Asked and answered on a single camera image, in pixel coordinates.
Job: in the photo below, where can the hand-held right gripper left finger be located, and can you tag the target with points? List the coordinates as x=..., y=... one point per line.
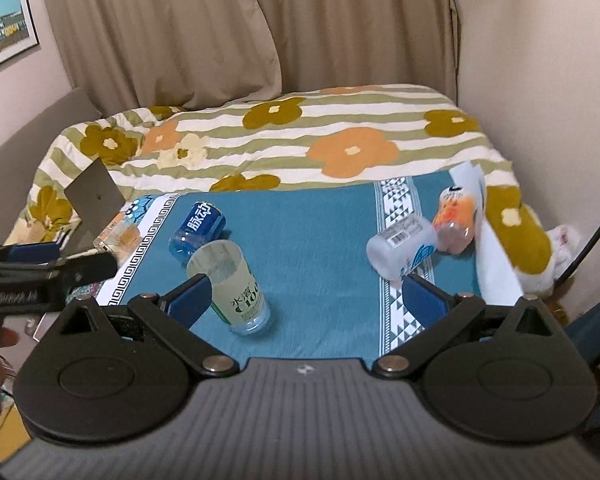
x=192, y=302

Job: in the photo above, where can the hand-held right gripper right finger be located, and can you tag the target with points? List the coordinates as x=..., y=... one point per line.
x=422, y=302

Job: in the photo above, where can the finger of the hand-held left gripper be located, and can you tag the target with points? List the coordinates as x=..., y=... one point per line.
x=92, y=267
x=32, y=252

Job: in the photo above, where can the pale yellow drink bottle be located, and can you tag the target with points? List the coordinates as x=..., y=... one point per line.
x=232, y=287

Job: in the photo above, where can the clear cup with white label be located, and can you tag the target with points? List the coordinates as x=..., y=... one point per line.
x=405, y=245

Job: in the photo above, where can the clear cup with blue label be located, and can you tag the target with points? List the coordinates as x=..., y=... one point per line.
x=198, y=227

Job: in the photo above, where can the clear cup with orange label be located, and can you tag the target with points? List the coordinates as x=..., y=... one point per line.
x=457, y=217

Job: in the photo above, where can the grey laptop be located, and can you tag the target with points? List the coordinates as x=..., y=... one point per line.
x=92, y=192

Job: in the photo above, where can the grey sofa back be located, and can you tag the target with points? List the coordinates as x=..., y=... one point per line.
x=25, y=135

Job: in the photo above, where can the teal patterned cloth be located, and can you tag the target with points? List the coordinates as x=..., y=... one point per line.
x=310, y=250

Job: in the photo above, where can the white floral cloth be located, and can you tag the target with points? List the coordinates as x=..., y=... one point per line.
x=565, y=250

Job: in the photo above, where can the striped floral blanket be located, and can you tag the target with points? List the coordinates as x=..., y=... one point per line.
x=300, y=135

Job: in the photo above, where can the beige curtain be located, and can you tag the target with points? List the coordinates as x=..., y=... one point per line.
x=260, y=25

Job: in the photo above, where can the framed wall picture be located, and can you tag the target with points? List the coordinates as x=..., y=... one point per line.
x=2, y=25

